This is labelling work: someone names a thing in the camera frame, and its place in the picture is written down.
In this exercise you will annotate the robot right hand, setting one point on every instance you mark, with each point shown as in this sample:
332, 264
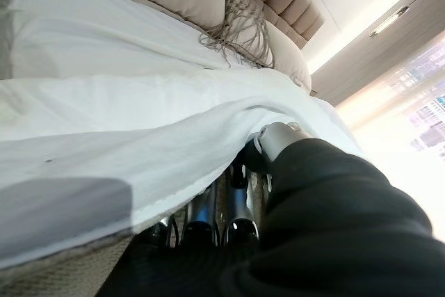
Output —
330, 224

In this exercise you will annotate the white duvet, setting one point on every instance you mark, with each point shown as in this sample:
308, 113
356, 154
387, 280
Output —
121, 137

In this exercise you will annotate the metal ceiling light fixture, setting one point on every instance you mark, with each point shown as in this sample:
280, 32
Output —
389, 21

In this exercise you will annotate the brown tufted upholstered headboard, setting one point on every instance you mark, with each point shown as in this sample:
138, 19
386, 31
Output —
285, 5

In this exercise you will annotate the grey knitted fringed cushion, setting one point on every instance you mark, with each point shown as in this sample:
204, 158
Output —
240, 1

